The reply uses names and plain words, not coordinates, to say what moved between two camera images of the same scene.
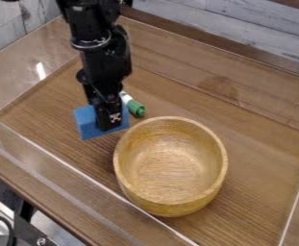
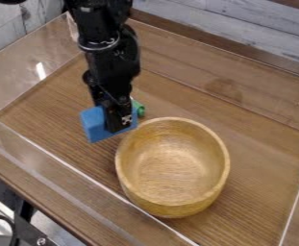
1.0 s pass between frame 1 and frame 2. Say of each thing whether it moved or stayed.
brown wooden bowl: stayed
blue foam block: moved
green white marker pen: stayed
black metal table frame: stayed
